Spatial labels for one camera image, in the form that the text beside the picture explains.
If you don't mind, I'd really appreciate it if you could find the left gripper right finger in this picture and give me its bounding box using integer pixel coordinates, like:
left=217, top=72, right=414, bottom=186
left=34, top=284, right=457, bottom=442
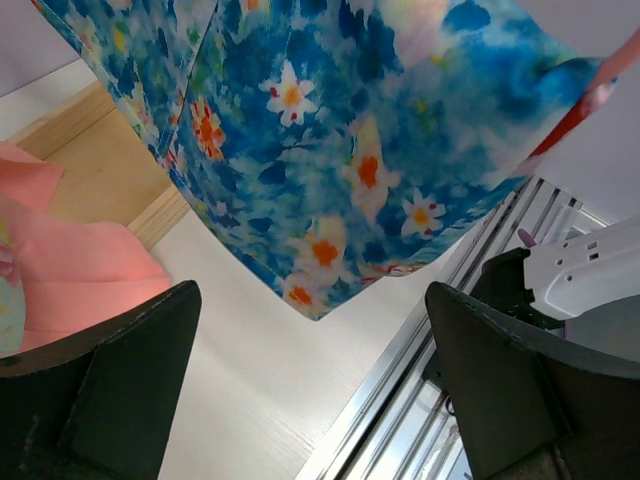
left=425, top=282, right=639, bottom=479

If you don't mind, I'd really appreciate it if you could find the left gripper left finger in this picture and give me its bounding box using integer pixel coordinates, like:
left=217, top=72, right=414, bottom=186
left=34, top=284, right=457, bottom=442
left=1, top=281, right=202, bottom=479

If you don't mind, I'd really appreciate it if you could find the coral pink skirt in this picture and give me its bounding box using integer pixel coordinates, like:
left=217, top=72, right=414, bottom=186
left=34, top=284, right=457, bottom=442
left=1, top=143, right=170, bottom=354

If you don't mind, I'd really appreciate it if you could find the pastel floral skirt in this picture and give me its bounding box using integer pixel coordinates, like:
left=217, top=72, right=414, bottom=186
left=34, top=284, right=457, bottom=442
left=1, top=222, right=26, bottom=357

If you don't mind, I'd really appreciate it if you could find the blue floral skirt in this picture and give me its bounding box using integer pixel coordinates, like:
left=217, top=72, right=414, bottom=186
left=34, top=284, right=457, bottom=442
left=38, top=1, right=601, bottom=320

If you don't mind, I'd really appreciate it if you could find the pink wire hanger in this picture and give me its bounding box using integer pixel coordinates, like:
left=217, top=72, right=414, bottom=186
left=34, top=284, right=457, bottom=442
left=514, top=29, right=639, bottom=176

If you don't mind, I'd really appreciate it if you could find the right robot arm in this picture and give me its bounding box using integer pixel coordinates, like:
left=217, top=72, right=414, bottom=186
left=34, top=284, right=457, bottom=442
left=470, top=217, right=639, bottom=331

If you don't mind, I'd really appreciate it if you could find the aluminium mounting rail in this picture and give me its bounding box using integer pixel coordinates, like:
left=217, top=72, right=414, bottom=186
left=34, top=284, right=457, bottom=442
left=294, top=174, right=616, bottom=480

